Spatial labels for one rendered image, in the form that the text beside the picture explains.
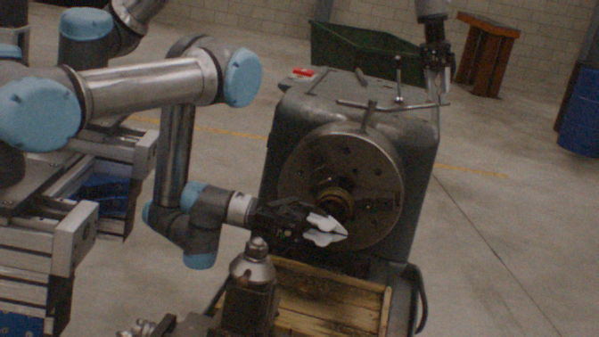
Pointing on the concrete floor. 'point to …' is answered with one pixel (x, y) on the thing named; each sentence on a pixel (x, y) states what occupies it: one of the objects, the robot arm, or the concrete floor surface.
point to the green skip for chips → (364, 52)
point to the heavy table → (485, 54)
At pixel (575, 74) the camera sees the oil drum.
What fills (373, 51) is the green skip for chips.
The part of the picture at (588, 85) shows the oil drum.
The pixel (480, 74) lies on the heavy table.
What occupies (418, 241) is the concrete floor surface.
